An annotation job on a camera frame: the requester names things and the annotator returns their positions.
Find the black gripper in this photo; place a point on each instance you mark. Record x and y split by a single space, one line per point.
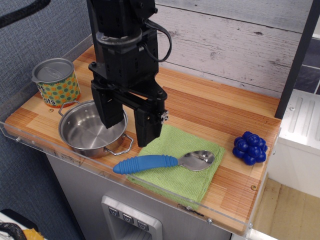
126 77

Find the peas and carrots can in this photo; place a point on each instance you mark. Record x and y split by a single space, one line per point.
57 82

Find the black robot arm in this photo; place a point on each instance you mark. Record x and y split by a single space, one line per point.
121 17

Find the stainless steel pot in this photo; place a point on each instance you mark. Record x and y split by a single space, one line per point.
81 128

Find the grey toy fridge cabinet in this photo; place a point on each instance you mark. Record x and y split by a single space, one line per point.
106 209

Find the blue toy grape cluster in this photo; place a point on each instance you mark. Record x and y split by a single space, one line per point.
251 148

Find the white appliance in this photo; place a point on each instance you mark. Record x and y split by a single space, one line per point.
295 158

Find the blue handled metal spoon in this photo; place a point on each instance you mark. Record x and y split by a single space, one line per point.
194 161

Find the black vertical post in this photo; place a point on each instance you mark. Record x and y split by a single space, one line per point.
301 51

